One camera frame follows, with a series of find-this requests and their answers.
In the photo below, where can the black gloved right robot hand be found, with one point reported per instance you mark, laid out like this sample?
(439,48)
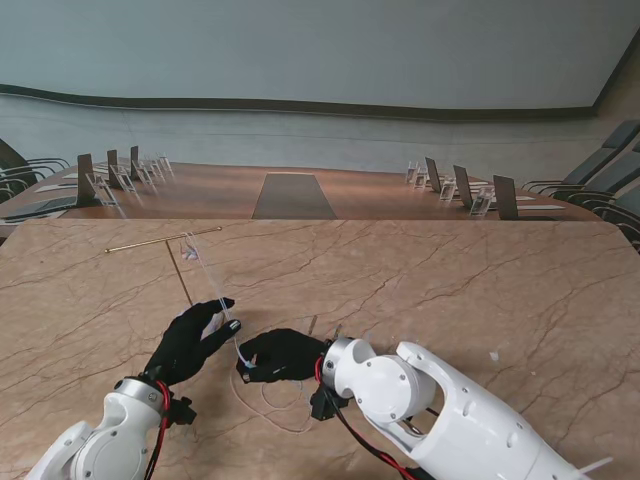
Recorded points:
(290,355)

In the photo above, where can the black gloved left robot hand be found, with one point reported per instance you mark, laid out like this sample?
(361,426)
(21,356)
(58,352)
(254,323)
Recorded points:
(185,345)

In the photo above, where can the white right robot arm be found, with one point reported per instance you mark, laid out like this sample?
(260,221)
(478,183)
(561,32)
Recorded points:
(450,410)

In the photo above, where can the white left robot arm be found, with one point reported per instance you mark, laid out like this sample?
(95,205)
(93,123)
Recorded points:
(110,440)

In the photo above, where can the gold T rack marble base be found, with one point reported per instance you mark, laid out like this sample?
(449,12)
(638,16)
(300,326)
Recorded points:
(175,265)

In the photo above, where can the small brown strip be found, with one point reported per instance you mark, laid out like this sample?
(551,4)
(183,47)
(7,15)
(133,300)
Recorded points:
(338,330)
(312,325)

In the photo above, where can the brown conference table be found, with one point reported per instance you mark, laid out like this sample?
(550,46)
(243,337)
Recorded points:
(210,195)

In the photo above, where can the clear acrylic name stand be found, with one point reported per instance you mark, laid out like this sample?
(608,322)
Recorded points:
(156,170)
(102,192)
(165,164)
(124,181)
(421,180)
(144,175)
(411,172)
(481,202)
(447,190)

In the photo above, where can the dark flat monitor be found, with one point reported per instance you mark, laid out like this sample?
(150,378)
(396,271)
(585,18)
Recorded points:
(432,175)
(86,180)
(505,197)
(134,162)
(462,186)
(112,167)

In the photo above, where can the dark grey laptop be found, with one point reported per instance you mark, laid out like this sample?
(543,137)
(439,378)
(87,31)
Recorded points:
(40,205)

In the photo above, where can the white paper sheet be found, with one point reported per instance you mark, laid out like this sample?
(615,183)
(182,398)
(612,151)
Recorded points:
(55,188)
(542,206)

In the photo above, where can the dark conference chair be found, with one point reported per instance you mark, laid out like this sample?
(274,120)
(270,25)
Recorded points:
(10,157)
(620,177)
(627,210)
(6,192)
(605,150)

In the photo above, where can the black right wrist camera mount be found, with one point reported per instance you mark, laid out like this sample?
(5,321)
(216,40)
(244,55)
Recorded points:
(325,405)

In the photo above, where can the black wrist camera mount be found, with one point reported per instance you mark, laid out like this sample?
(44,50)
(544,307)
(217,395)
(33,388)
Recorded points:
(325,405)
(182,412)

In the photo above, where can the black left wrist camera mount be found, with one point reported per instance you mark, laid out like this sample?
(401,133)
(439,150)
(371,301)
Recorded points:
(182,412)

